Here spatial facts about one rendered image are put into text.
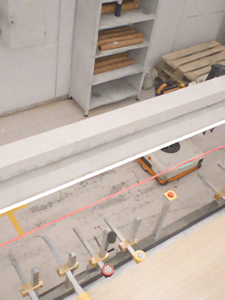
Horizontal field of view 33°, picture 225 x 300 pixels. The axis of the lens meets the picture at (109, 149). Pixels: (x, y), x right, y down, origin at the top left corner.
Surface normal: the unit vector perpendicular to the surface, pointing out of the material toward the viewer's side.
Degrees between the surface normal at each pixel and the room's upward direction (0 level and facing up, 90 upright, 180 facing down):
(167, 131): 61
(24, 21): 90
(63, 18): 90
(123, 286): 0
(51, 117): 0
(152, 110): 0
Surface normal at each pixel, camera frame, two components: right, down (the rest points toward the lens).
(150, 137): 0.55, 0.19
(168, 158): 0.14, -0.72
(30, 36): 0.56, 0.62
